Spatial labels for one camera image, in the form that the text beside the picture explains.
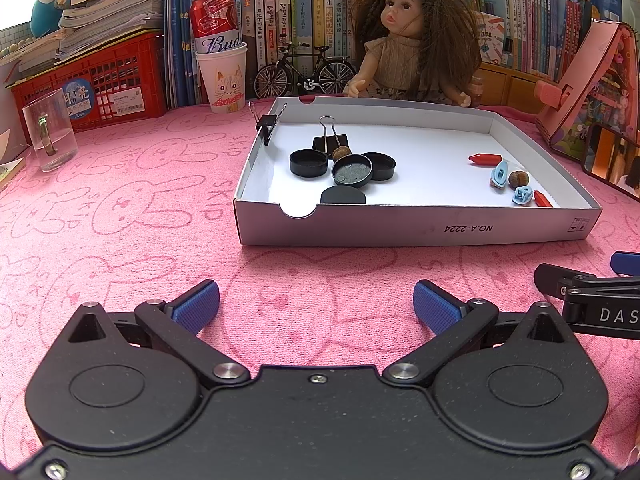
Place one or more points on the black round cap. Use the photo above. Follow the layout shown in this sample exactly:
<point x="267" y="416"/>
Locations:
<point x="342" y="196"/>
<point x="352" y="172"/>
<point x="382" y="165"/>
<point x="308" y="160"/>

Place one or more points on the low pile of books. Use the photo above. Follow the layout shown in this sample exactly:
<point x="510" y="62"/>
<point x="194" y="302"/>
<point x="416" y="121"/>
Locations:
<point x="35" y="55"/>

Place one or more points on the wooden drawer box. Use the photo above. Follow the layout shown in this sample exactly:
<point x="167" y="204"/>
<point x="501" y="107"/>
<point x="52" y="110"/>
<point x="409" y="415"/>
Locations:
<point x="515" y="87"/>

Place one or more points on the stack of magazines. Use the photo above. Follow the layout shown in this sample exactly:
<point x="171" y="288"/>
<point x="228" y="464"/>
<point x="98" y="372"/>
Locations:
<point x="110" y="10"/>

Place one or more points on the red plastic crate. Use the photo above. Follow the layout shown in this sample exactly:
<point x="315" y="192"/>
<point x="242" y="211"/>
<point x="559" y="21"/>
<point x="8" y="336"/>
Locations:
<point x="125" y="75"/>

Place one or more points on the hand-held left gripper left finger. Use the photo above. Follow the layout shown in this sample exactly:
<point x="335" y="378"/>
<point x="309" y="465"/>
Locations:
<point x="197" y="307"/>

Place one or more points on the row of thin blue booklets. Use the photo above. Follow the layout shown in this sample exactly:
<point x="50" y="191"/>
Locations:
<point x="180" y="35"/>

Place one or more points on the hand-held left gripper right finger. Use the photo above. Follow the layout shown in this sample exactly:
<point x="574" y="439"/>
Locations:
<point x="435" y="307"/>

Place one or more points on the red crayon-shaped toy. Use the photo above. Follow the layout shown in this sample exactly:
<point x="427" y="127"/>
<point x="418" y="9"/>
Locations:
<point x="484" y="159"/>
<point x="542" y="199"/>

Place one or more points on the clear glass mug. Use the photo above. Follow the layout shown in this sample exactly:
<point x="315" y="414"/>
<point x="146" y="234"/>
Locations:
<point x="62" y="140"/>

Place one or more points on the pink wooden dollhouse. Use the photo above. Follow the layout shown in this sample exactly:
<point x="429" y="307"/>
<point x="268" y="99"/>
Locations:
<point x="575" y="90"/>

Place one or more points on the brown walnut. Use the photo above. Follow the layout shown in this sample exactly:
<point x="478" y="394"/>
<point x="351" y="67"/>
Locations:
<point x="342" y="153"/>
<point x="518" y="179"/>

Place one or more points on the paper booklet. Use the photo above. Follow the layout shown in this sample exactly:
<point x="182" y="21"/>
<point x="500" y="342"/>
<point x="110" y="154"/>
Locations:
<point x="10" y="175"/>

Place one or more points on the red beer can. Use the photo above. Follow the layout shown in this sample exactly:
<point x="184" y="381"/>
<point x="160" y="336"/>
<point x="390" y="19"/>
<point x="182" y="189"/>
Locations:
<point x="215" y="20"/>

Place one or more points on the black miniature bicycle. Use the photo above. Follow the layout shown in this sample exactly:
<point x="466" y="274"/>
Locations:
<point x="307" y="83"/>

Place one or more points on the white cardboard box lid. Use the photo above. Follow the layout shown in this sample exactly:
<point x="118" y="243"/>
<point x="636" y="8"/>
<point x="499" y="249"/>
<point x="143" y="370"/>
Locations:
<point x="415" y="160"/>

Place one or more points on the blue white-faced plush toy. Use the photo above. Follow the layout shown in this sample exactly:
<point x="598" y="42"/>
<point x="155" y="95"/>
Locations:
<point x="42" y="15"/>

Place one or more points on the pink rabbit-print cloth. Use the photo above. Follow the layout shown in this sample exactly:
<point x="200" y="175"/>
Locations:
<point x="125" y="240"/>

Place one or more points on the black binder clip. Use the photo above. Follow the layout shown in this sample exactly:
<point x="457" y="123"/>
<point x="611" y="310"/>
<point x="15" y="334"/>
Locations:
<point x="266" y="124"/>
<point x="325" y="142"/>

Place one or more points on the black smartphone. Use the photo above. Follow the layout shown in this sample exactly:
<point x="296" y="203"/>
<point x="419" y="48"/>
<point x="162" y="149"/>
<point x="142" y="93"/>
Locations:
<point x="615" y="160"/>

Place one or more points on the brown-haired doll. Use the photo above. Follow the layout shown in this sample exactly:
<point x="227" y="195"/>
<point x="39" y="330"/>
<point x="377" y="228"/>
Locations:
<point x="395" y="60"/>

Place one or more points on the row of colourful upright books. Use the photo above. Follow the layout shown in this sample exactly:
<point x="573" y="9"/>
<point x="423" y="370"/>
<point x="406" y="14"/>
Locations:
<point x="305" y="15"/>

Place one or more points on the white cat-print paper cup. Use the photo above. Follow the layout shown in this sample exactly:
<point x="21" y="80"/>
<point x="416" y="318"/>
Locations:
<point x="222" y="80"/>

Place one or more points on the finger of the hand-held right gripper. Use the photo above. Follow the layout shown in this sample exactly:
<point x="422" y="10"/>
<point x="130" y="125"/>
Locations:
<point x="627" y="264"/>
<point x="600" y="310"/>

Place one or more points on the blue beaded toy pacifier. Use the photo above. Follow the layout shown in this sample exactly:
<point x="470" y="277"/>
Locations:
<point x="500" y="175"/>
<point x="523" y="195"/>

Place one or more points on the row of pale blue books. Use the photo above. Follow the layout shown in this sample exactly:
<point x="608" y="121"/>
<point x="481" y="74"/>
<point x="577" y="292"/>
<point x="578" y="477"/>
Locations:
<point x="540" y="25"/>

